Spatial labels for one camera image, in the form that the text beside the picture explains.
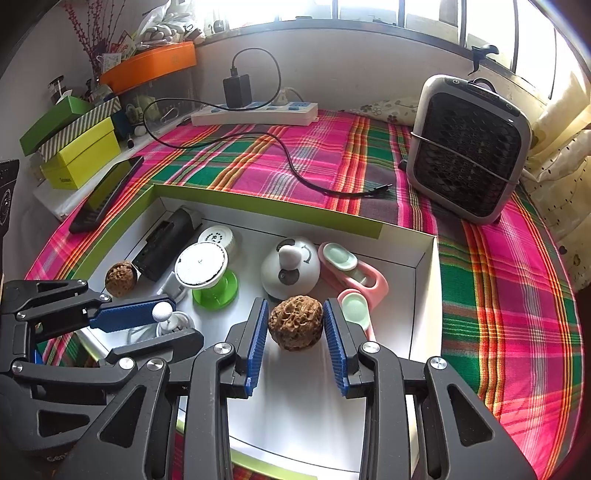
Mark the striped box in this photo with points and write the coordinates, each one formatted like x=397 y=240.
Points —
x=87 y=120

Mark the black power adapter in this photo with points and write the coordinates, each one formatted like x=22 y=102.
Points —
x=236 y=90

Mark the floral pillow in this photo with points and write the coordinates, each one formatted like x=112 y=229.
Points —
x=388 y=110

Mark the green and white cardboard box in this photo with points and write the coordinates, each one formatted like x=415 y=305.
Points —
x=286 y=415

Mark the grey space heater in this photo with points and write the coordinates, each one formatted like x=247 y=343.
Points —
x=466 y=147

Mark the red berry branches vase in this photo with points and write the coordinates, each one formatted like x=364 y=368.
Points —
x=85 y=32

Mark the white plastic bags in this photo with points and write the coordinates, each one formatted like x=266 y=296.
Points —
x=161 y=27

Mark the small brown walnut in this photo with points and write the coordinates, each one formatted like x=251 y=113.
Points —
x=121 y=277

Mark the white round panda toy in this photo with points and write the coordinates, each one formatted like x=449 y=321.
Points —
x=291 y=272

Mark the white charger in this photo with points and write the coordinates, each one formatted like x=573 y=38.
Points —
x=201 y=265

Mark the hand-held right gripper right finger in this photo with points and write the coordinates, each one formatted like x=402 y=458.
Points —
x=334 y=346

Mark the yellow-green box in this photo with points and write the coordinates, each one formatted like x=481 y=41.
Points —
x=87 y=157

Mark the glass jar with black lid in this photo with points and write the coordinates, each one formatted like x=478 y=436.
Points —
x=57 y=90

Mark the black smartphone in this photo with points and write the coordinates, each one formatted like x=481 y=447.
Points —
x=108 y=194

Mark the pink clip with mint pad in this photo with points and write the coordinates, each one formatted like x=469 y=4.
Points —
x=369 y=277
x=355 y=307

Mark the small white round cap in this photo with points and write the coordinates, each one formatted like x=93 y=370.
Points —
x=217 y=237

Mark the cream heart print curtain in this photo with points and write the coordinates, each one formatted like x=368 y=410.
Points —
x=563 y=175

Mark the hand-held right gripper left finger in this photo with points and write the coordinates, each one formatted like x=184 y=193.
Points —
x=257 y=346

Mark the dark green box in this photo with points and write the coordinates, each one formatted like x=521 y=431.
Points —
x=51 y=124

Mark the white side table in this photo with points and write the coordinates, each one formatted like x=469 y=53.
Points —
x=55 y=198

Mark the colourful paper cards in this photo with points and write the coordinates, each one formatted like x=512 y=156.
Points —
x=117 y=50

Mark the orange box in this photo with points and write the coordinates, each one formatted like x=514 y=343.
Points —
x=152 y=64

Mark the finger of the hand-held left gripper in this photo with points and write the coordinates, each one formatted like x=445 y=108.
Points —
x=124 y=314
x=180 y=341

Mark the white power strip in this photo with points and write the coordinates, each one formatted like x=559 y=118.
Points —
x=258 y=115

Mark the large brown walnut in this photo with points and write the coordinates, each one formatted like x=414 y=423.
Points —
x=295 y=323

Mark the black battery charger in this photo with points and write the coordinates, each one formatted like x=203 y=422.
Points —
x=161 y=244

